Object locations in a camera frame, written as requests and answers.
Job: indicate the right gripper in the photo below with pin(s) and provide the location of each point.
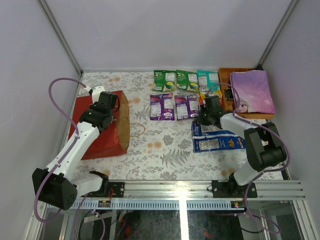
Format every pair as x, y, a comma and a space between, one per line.
203, 108

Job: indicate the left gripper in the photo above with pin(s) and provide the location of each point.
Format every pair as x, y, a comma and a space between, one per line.
94, 107

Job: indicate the Fox's candy bag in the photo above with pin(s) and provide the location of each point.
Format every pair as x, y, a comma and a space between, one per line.
203, 95

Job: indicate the purple Fox's candy packet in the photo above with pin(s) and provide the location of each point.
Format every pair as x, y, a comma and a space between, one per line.
187, 107

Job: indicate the blue Doritos chip bag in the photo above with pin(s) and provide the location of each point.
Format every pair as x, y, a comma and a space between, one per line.
210, 138

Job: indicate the red brown paper bag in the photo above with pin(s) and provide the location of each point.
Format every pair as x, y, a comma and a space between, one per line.
114, 139

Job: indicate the teal snack packet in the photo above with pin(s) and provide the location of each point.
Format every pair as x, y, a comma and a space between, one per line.
206, 79

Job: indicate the green snack packet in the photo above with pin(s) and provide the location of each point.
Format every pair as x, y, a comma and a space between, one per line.
164, 81
187, 80

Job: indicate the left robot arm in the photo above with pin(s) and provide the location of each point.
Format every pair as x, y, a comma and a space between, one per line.
55, 185

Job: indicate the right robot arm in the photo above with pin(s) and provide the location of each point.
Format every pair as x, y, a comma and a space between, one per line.
265, 149

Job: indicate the purple Frozen cloth bag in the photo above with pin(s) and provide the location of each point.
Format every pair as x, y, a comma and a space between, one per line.
252, 92

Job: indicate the orange wooden tray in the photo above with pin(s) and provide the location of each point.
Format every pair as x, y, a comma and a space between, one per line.
229, 105

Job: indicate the small black object in tray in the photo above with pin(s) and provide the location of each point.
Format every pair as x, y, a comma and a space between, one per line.
229, 94

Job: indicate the floral table mat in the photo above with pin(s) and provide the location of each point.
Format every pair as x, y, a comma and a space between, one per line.
158, 150

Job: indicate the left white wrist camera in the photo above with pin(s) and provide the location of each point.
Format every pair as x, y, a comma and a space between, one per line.
95, 92

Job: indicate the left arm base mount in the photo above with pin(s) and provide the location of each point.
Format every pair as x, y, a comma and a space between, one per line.
113, 190

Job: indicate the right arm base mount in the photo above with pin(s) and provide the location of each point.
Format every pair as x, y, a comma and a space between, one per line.
227, 189

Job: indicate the aluminium front rail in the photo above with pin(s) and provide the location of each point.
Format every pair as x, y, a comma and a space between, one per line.
157, 194

